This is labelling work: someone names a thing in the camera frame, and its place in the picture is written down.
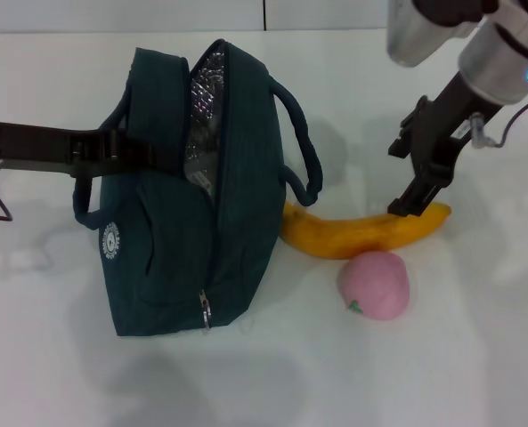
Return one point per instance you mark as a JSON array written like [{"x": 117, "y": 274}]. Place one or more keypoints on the pink toy peach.
[{"x": 379, "y": 284}]

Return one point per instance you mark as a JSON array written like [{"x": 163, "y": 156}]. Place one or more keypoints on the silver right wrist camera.
[{"x": 410, "y": 35}]

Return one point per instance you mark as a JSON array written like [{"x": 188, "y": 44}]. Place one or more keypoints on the yellow banana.
[{"x": 335, "y": 240}]

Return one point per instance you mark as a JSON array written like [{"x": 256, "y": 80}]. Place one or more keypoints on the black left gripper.
[{"x": 32, "y": 144}]

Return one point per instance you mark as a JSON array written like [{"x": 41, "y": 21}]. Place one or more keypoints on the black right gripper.
[{"x": 450, "y": 120}]

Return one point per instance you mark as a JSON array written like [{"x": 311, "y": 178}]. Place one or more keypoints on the dark teal insulated lunch bag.
[{"x": 246, "y": 200}]

